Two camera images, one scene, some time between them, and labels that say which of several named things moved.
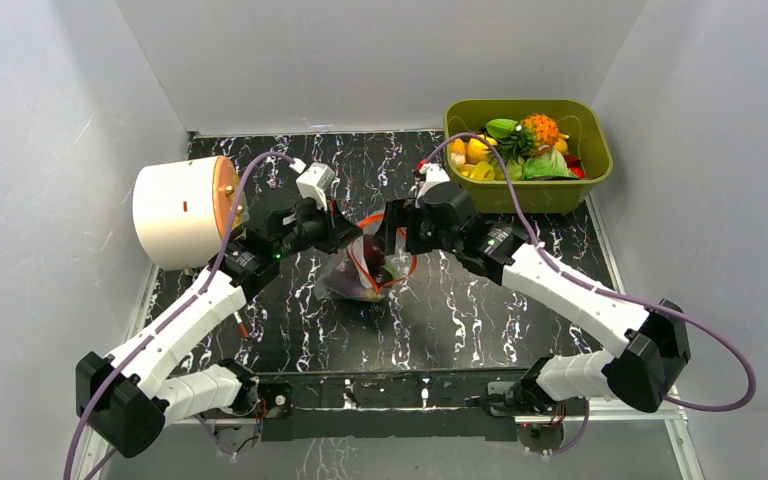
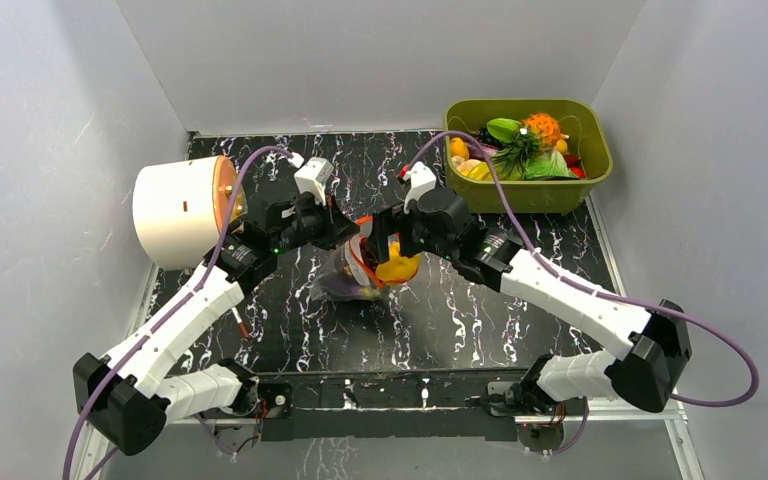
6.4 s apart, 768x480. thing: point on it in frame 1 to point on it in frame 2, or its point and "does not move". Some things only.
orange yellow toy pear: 457,146 does not move
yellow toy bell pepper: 477,151 to 397,269
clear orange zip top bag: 363,270 does not move
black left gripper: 338,231 does not move
